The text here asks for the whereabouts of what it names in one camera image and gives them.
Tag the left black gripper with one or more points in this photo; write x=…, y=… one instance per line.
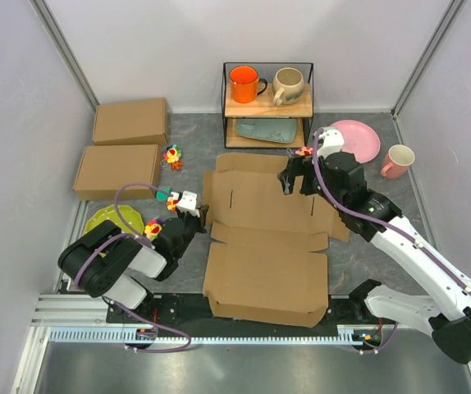
x=203, y=210

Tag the rainbow flower plush front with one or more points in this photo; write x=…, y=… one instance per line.
x=153, y=228

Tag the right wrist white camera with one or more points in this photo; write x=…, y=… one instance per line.
x=328, y=140

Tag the orange flower plush keychain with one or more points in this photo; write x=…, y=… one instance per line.
x=172, y=203

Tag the pink flower plush keychain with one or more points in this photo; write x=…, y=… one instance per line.
x=304, y=151

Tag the cardboard box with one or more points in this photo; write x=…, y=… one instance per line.
x=142, y=121
x=266, y=261
x=104, y=170

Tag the orange enamel mug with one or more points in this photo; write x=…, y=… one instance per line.
x=246, y=84

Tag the beige ceramic mug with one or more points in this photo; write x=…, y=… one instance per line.
x=288, y=86

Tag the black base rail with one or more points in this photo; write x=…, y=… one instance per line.
x=184, y=310

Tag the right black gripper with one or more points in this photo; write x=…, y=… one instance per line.
x=299, y=166

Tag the black wire wooden shelf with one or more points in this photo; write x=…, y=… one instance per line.
x=263, y=108

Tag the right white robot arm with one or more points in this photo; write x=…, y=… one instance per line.
x=445, y=314

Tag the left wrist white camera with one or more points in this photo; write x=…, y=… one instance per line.
x=188, y=202

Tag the rainbow flower plush keychain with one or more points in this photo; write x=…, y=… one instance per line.
x=172, y=157

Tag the wrist white camera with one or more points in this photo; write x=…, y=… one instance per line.
x=188, y=202
x=328, y=140

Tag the teal small sponge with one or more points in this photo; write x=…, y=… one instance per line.
x=163, y=194

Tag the grey slotted cable duct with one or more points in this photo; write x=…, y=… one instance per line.
x=136, y=336

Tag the green dotted plate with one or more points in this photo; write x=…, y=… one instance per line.
x=133, y=219

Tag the pink round plate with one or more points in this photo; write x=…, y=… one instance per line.
x=360, y=139

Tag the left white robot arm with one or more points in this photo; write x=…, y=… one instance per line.
x=100, y=261

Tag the pink mug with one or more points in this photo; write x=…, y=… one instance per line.
x=397, y=161

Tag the teal rectangular dish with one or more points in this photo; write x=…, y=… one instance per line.
x=278, y=130

